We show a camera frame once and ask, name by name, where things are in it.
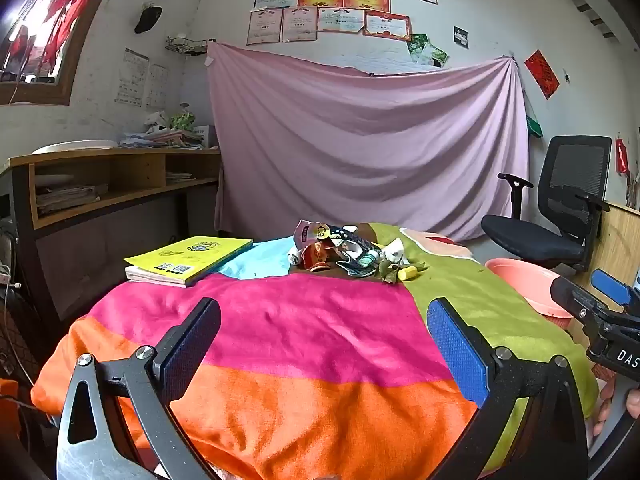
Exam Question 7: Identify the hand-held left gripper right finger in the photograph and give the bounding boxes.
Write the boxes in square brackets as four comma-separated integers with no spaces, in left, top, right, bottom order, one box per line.
[426,297,591,480]

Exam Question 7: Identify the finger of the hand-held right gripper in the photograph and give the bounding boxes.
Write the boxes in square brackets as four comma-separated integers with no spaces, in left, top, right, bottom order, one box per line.
[590,268,633,307]
[550,276,608,322]

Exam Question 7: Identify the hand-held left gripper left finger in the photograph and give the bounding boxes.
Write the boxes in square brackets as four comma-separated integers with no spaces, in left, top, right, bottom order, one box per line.
[56,297,222,480]

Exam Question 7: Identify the pink plastic basin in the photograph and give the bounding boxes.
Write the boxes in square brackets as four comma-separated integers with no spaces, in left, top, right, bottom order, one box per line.
[485,258,574,321]

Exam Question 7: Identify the person's right hand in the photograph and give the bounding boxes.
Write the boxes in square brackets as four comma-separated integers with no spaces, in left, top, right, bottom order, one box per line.
[585,375,640,441]

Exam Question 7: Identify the wooden cabinet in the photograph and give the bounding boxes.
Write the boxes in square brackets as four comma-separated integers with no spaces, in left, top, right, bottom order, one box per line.
[575,200,640,351]

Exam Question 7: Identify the black office chair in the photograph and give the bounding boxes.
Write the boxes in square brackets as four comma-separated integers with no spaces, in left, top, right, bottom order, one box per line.
[481,135,612,273]

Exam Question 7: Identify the white book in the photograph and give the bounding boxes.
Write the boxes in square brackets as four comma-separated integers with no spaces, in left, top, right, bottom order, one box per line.
[125,265,201,289]

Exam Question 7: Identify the yellow book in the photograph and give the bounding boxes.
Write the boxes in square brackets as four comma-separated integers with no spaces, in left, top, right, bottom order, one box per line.
[124,236,254,282]

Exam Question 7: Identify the colourful patchwork blanket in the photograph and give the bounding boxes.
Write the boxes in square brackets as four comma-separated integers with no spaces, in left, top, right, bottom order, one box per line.
[31,222,599,480]

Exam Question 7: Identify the crumpled white paper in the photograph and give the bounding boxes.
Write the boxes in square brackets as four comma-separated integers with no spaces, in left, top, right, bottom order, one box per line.
[380,238,406,264]

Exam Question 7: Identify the red hanging charm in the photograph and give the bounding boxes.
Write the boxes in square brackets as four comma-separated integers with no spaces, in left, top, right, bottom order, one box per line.
[614,135,630,176]

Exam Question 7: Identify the dark patterned wrapper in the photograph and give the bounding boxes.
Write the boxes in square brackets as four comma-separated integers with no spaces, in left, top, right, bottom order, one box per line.
[330,227,377,277]

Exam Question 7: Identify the purple snack wrapper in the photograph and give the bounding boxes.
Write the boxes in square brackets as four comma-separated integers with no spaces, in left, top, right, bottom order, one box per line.
[292,220,347,252]

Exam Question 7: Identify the stack of papers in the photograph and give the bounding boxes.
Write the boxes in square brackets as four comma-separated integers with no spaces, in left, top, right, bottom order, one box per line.
[36,183,109,217]

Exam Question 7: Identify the wooden desk with shelves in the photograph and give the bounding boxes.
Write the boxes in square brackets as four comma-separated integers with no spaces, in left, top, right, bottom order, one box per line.
[7,147,222,322]

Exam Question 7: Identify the pile of books and papers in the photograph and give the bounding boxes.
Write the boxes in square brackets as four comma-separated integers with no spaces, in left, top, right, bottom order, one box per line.
[119,129,204,150]

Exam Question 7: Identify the red paper decoration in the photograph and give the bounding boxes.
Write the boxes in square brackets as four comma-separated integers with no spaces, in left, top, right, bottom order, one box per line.
[524,49,560,100]

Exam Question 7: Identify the small green plant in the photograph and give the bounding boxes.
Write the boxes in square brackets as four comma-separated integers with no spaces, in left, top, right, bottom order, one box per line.
[170,104,197,132]

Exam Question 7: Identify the pink hanging sheet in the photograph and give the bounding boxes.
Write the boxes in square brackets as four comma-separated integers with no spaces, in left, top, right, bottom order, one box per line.
[206,42,530,242]

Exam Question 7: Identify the white basin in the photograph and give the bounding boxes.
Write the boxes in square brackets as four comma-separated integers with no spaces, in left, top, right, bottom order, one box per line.
[32,140,119,155]

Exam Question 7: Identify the flower photos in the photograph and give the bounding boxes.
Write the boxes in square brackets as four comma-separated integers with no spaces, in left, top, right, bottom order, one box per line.
[407,34,450,69]

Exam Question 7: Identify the black cap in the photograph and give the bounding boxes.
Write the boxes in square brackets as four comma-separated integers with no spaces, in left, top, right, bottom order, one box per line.
[134,2,164,35]

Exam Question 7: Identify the wooden framed window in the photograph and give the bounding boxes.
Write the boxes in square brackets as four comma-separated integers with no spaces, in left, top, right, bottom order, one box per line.
[0,0,126,106]

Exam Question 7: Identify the wall calendar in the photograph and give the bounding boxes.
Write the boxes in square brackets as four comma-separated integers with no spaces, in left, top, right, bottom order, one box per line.
[115,48,150,108]
[145,63,170,109]

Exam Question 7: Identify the wire wall shelf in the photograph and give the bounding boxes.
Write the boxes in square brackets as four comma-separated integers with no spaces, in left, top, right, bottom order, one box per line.
[165,35,209,57]

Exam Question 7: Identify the group of wall certificates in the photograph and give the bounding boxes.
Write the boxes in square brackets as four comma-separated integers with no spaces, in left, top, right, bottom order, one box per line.
[246,0,439,45]

